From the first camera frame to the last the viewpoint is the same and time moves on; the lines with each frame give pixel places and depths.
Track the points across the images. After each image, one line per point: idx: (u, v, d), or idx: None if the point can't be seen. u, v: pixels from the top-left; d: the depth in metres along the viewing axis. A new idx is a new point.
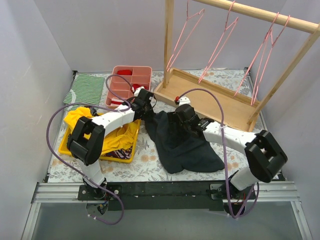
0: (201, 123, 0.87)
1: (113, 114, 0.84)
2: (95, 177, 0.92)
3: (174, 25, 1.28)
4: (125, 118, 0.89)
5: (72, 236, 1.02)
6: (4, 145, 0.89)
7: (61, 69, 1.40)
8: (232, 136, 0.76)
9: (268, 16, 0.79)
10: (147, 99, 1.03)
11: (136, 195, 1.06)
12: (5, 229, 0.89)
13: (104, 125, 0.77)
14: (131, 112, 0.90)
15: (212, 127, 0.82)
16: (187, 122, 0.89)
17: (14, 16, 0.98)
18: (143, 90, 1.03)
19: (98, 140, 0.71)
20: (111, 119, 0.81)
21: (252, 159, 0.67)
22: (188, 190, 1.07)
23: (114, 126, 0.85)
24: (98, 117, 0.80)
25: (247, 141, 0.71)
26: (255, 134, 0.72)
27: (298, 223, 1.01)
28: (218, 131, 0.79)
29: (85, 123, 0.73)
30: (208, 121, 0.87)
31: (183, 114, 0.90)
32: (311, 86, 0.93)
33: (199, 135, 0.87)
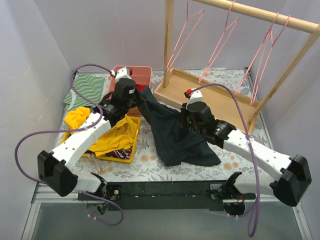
0: (219, 128, 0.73)
1: (79, 136, 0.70)
2: (88, 187, 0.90)
3: (174, 25, 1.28)
4: (97, 132, 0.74)
5: (72, 236, 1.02)
6: (4, 144, 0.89)
7: (61, 69, 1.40)
8: (261, 155, 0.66)
9: (268, 16, 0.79)
10: (126, 93, 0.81)
11: (136, 195, 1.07)
12: (5, 229, 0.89)
13: (68, 158, 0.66)
14: (102, 123, 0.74)
15: (235, 137, 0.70)
16: (203, 124, 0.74)
17: (14, 16, 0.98)
18: (120, 86, 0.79)
19: (65, 176, 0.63)
20: (76, 146, 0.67)
21: (285, 187, 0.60)
22: (188, 190, 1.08)
23: (86, 147, 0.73)
24: (60, 146, 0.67)
25: (282, 167, 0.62)
26: (289, 158, 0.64)
27: (298, 223, 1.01)
28: (246, 145, 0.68)
29: (46, 159, 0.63)
30: (227, 125, 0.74)
31: (200, 116, 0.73)
32: (311, 86, 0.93)
33: (216, 141, 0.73)
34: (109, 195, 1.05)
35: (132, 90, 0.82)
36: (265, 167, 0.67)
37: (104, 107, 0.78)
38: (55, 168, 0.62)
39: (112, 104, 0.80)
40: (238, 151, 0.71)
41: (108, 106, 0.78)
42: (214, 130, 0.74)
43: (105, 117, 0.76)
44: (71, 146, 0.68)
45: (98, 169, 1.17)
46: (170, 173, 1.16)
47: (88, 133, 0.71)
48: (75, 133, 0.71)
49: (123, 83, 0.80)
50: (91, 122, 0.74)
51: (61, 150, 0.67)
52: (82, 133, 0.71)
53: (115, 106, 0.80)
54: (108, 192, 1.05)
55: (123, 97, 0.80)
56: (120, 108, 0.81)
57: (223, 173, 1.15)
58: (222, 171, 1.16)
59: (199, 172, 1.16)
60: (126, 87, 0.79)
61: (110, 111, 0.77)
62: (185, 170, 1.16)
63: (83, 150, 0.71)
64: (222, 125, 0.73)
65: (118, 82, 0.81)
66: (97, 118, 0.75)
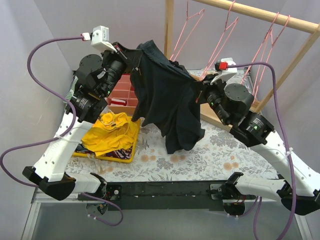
0: (255, 124, 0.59)
1: (56, 146, 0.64)
2: (87, 188, 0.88)
3: (174, 25, 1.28)
4: (76, 136, 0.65)
5: (72, 236, 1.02)
6: (4, 144, 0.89)
7: (61, 69, 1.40)
8: (298, 170, 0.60)
9: (268, 16, 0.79)
10: (96, 79, 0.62)
11: (136, 195, 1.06)
12: (5, 228, 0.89)
13: (49, 173, 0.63)
14: (77, 126, 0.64)
15: (274, 142, 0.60)
16: (236, 117, 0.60)
17: (14, 16, 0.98)
18: (80, 72, 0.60)
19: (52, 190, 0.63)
20: (54, 160, 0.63)
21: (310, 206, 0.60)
22: (187, 190, 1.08)
23: (69, 153, 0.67)
24: (41, 160, 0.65)
25: (315, 188, 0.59)
26: None
27: (298, 224, 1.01)
28: (284, 156, 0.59)
29: (30, 177, 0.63)
30: (260, 117, 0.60)
31: (238, 106, 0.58)
32: (311, 86, 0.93)
33: (248, 139, 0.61)
34: (109, 195, 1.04)
35: (101, 73, 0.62)
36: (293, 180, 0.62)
37: (77, 103, 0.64)
38: (41, 186, 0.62)
39: (87, 97, 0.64)
40: (268, 156, 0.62)
41: (81, 100, 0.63)
42: (247, 125, 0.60)
43: (79, 117, 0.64)
44: (50, 159, 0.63)
45: (97, 169, 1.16)
46: (170, 173, 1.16)
47: (63, 141, 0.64)
48: (53, 142, 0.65)
49: (86, 69, 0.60)
50: (65, 126, 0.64)
51: (43, 164, 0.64)
52: (59, 142, 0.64)
53: (90, 98, 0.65)
54: (108, 192, 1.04)
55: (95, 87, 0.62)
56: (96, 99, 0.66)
57: (223, 173, 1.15)
58: (222, 171, 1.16)
59: (199, 172, 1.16)
60: (91, 73, 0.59)
61: (84, 106, 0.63)
62: (185, 170, 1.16)
63: (66, 158, 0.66)
64: (257, 121, 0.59)
65: (79, 68, 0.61)
66: (70, 119, 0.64)
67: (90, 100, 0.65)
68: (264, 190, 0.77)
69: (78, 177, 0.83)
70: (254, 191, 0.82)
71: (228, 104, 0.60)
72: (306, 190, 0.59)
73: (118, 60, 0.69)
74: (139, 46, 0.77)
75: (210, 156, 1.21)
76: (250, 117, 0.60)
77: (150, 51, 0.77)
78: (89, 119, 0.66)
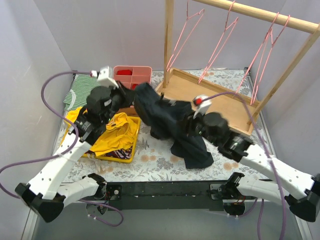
0: (236, 141, 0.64)
1: (55, 163, 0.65)
2: (84, 194, 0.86)
3: (174, 25, 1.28)
4: (75, 157, 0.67)
5: (72, 236, 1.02)
6: (4, 145, 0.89)
7: (61, 69, 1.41)
8: (283, 175, 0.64)
9: (268, 16, 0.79)
10: (103, 107, 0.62)
11: (136, 195, 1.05)
12: (5, 228, 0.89)
13: (44, 191, 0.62)
14: (78, 146, 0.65)
15: (255, 154, 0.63)
16: (219, 139, 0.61)
17: (14, 16, 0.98)
18: (91, 99, 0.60)
19: (44, 209, 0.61)
20: (52, 177, 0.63)
21: (308, 208, 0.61)
22: (188, 191, 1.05)
23: (66, 173, 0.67)
24: (37, 177, 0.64)
25: (306, 187, 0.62)
26: (311, 177, 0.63)
27: (297, 223, 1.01)
28: (266, 163, 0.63)
29: (23, 193, 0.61)
30: (243, 137, 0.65)
31: (217, 130, 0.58)
32: (310, 86, 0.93)
33: (233, 156, 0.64)
34: (109, 195, 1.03)
35: (108, 101, 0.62)
36: (285, 185, 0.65)
37: (80, 125, 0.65)
38: (33, 203, 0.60)
39: (90, 120, 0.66)
40: (254, 167, 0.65)
41: (84, 123, 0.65)
42: (230, 143, 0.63)
43: (81, 138, 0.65)
44: (47, 176, 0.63)
45: (98, 169, 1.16)
46: (170, 173, 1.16)
47: (63, 159, 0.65)
48: (52, 160, 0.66)
49: (95, 95, 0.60)
50: (66, 145, 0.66)
51: (38, 181, 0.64)
52: (58, 160, 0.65)
53: (93, 121, 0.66)
54: (108, 192, 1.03)
55: (100, 112, 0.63)
56: (98, 123, 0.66)
57: (223, 173, 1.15)
58: (222, 171, 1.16)
59: (199, 172, 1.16)
60: (100, 101, 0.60)
61: (87, 129, 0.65)
62: (185, 170, 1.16)
63: (62, 177, 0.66)
64: (238, 139, 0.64)
65: (89, 94, 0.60)
66: (73, 139, 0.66)
67: (93, 123, 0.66)
68: (271, 193, 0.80)
69: (72, 186, 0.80)
70: (257, 193, 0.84)
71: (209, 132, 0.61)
72: (297, 191, 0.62)
73: (119, 94, 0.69)
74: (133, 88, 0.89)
75: None
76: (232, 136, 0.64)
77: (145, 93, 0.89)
78: (90, 141, 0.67)
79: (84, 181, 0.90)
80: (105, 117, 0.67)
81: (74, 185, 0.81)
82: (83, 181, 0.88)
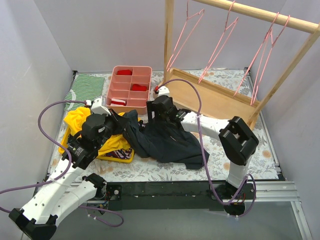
0: (178, 114, 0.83)
1: (48, 188, 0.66)
2: (81, 201, 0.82)
3: (174, 26, 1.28)
4: (67, 181, 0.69)
5: (72, 236, 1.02)
6: (4, 144, 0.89)
7: (61, 69, 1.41)
8: (207, 124, 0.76)
9: (268, 16, 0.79)
10: (97, 133, 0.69)
11: (136, 195, 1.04)
12: (5, 228, 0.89)
13: (37, 215, 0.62)
14: (71, 172, 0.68)
15: (189, 117, 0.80)
16: (165, 114, 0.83)
17: (14, 16, 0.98)
18: (87, 125, 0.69)
19: (38, 233, 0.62)
20: (45, 201, 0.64)
21: (228, 146, 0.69)
22: (188, 191, 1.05)
23: (59, 197, 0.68)
24: (30, 202, 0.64)
25: (221, 127, 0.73)
26: (228, 120, 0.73)
27: (298, 223, 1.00)
28: (195, 120, 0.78)
29: (17, 218, 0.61)
30: (185, 112, 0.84)
31: (162, 106, 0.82)
32: (310, 86, 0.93)
33: (178, 126, 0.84)
34: (109, 195, 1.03)
35: (102, 128, 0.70)
36: (213, 133, 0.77)
37: (73, 151, 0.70)
38: (27, 228, 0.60)
39: (83, 146, 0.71)
40: (193, 128, 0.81)
41: (77, 148, 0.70)
42: (174, 116, 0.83)
43: (74, 164, 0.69)
44: (41, 201, 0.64)
45: (98, 169, 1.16)
46: (170, 173, 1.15)
47: (57, 184, 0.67)
48: (45, 185, 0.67)
49: (91, 122, 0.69)
50: (59, 171, 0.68)
51: (31, 206, 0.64)
52: (51, 185, 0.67)
53: (86, 147, 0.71)
54: (108, 192, 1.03)
55: (94, 138, 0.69)
56: (91, 149, 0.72)
57: (223, 173, 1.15)
58: (223, 170, 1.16)
59: (199, 172, 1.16)
60: (95, 127, 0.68)
61: (79, 154, 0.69)
62: (185, 170, 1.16)
63: (55, 201, 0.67)
64: (181, 113, 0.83)
65: (86, 122, 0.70)
66: (65, 165, 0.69)
67: (86, 148, 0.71)
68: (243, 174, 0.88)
69: (65, 199, 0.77)
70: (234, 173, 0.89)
71: (158, 110, 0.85)
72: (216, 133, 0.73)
73: (111, 120, 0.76)
74: (126, 114, 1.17)
75: (210, 156, 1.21)
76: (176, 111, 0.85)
77: (133, 118, 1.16)
78: (82, 166, 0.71)
79: (80, 187, 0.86)
80: (97, 142, 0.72)
81: (68, 197, 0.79)
82: (78, 189, 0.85)
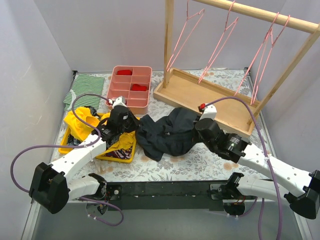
0: (232, 142, 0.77)
1: (78, 151, 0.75)
2: (85, 191, 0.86)
3: (174, 25, 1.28)
4: (94, 151, 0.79)
5: (72, 236, 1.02)
6: (4, 144, 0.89)
7: (61, 70, 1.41)
8: (282, 173, 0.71)
9: (268, 16, 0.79)
10: (121, 118, 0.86)
11: (136, 195, 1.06)
12: (5, 229, 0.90)
13: (66, 170, 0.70)
14: (100, 142, 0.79)
15: (252, 154, 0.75)
16: (213, 141, 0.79)
17: (14, 17, 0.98)
18: (115, 111, 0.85)
19: (61, 188, 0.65)
20: (74, 161, 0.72)
21: (307, 204, 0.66)
22: (188, 190, 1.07)
23: (83, 163, 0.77)
24: (59, 160, 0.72)
25: (304, 185, 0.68)
26: (309, 174, 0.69)
27: (297, 221, 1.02)
28: (263, 162, 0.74)
29: (45, 171, 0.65)
30: (240, 140, 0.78)
31: (209, 132, 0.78)
32: (311, 86, 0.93)
33: (231, 156, 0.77)
34: (109, 195, 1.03)
35: (125, 116, 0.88)
36: (286, 184, 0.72)
37: (102, 131, 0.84)
38: (54, 180, 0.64)
39: (109, 128, 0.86)
40: (254, 166, 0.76)
41: (105, 130, 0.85)
42: (228, 145, 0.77)
43: (103, 139, 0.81)
44: (70, 160, 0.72)
45: (98, 169, 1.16)
46: (170, 173, 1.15)
47: (87, 150, 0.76)
48: (75, 149, 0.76)
49: (118, 110, 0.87)
50: (89, 141, 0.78)
51: (60, 163, 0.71)
52: (82, 149, 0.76)
53: (111, 130, 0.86)
54: (108, 192, 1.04)
55: (119, 122, 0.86)
56: (115, 132, 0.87)
57: (223, 173, 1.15)
58: (222, 171, 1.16)
59: (199, 172, 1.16)
60: (121, 113, 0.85)
61: (107, 133, 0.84)
62: (185, 170, 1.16)
63: (79, 165, 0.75)
64: (235, 140, 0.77)
65: (113, 110, 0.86)
66: (94, 137, 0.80)
67: (111, 131, 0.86)
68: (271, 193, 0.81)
69: (74, 183, 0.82)
70: (257, 192, 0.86)
71: (204, 134, 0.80)
72: (296, 188, 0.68)
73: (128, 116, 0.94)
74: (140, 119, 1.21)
75: (210, 156, 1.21)
76: (228, 138, 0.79)
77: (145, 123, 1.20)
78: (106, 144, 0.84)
79: (87, 177, 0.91)
80: (119, 129, 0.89)
81: (77, 182, 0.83)
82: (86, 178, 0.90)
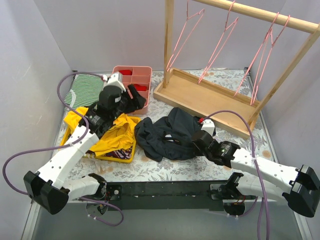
0: (223, 148, 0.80)
1: (65, 153, 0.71)
2: (86, 191, 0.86)
3: (174, 26, 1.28)
4: (83, 147, 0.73)
5: (72, 236, 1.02)
6: (4, 144, 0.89)
7: (61, 70, 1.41)
8: (269, 171, 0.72)
9: (268, 16, 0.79)
10: (113, 102, 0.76)
11: (136, 195, 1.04)
12: (6, 229, 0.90)
13: (54, 177, 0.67)
14: (88, 137, 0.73)
15: (240, 156, 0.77)
16: (207, 149, 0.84)
17: (14, 17, 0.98)
18: (104, 93, 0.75)
19: (53, 195, 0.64)
20: (62, 165, 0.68)
21: (298, 200, 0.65)
22: (188, 191, 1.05)
23: (74, 161, 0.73)
24: (46, 165, 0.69)
25: (291, 179, 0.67)
26: (296, 169, 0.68)
27: (297, 222, 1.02)
28: (251, 163, 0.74)
29: (33, 180, 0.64)
30: (232, 146, 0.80)
31: (202, 141, 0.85)
32: (311, 86, 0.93)
33: (224, 162, 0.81)
34: (109, 195, 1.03)
35: (118, 98, 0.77)
36: (276, 182, 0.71)
37: (90, 119, 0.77)
38: (43, 190, 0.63)
39: (99, 115, 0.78)
40: (245, 168, 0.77)
41: (94, 117, 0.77)
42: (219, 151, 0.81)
43: (91, 130, 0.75)
44: (57, 164, 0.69)
45: (97, 169, 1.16)
46: (170, 173, 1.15)
47: (74, 148, 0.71)
48: (62, 150, 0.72)
49: (108, 92, 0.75)
50: (76, 136, 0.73)
51: (48, 169, 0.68)
52: (69, 149, 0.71)
53: (102, 116, 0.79)
54: (108, 192, 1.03)
55: (110, 107, 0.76)
56: (107, 118, 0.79)
57: (223, 173, 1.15)
58: (222, 170, 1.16)
59: (199, 172, 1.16)
60: (111, 96, 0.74)
61: (96, 122, 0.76)
62: (185, 170, 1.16)
63: (70, 166, 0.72)
64: (226, 146, 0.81)
65: (102, 91, 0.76)
66: (82, 131, 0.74)
67: (102, 117, 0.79)
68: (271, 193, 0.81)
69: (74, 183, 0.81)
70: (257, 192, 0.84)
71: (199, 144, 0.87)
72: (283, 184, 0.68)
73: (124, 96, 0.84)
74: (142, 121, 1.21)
75: None
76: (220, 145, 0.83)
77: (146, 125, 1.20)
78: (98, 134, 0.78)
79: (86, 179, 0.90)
80: (112, 113, 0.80)
81: (76, 183, 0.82)
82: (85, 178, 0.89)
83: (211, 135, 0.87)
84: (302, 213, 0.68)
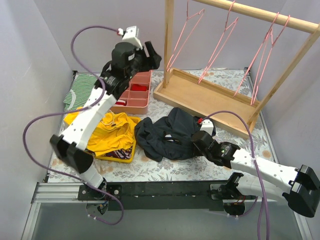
0: (223, 149, 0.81)
1: (85, 115, 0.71)
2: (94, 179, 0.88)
3: (174, 26, 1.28)
4: (102, 109, 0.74)
5: (72, 236, 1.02)
6: (4, 144, 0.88)
7: (61, 70, 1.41)
8: (268, 171, 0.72)
9: (268, 15, 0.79)
10: (127, 59, 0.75)
11: (136, 195, 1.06)
12: (6, 229, 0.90)
13: (78, 138, 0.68)
14: (106, 98, 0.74)
15: (240, 157, 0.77)
16: (207, 150, 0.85)
17: (14, 17, 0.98)
18: (117, 51, 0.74)
19: (80, 153, 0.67)
20: (83, 127, 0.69)
21: (298, 200, 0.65)
22: (188, 190, 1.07)
23: (95, 124, 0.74)
24: (69, 128, 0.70)
25: (290, 179, 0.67)
26: (296, 169, 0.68)
27: (297, 222, 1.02)
28: (250, 163, 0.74)
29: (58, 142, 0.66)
30: (232, 147, 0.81)
31: (202, 142, 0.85)
32: (310, 86, 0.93)
33: (223, 163, 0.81)
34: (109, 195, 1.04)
35: (131, 55, 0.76)
36: (276, 182, 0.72)
37: (105, 80, 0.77)
38: (68, 151, 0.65)
39: (114, 75, 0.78)
40: (245, 169, 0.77)
41: (109, 77, 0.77)
42: (219, 152, 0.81)
43: (108, 91, 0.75)
44: (79, 127, 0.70)
45: (98, 168, 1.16)
46: (170, 173, 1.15)
47: (92, 111, 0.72)
48: (82, 113, 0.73)
49: (121, 49, 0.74)
50: (94, 99, 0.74)
51: (71, 132, 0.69)
52: (88, 112, 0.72)
53: (117, 76, 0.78)
54: (108, 192, 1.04)
55: (125, 66, 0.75)
56: (122, 78, 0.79)
57: (223, 173, 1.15)
58: (222, 170, 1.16)
59: (199, 172, 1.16)
60: (125, 53, 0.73)
61: (111, 84, 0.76)
62: (185, 170, 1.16)
63: (92, 128, 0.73)
64: (226, 147, 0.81)
65: (115, 49, 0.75)
66: (99, 93, 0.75)
67: (117, 77, 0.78)
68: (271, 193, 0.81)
69: None
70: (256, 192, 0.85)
71: (199, 144, 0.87)
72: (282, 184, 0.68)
73: (139, 55, 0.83)
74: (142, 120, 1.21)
75: None
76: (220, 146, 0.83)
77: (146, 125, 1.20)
78: (115, 95, 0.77)
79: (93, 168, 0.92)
80: (127, 73, 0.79)
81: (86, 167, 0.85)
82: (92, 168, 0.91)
83: (211, 136, 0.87)
84: (302, 213, 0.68)
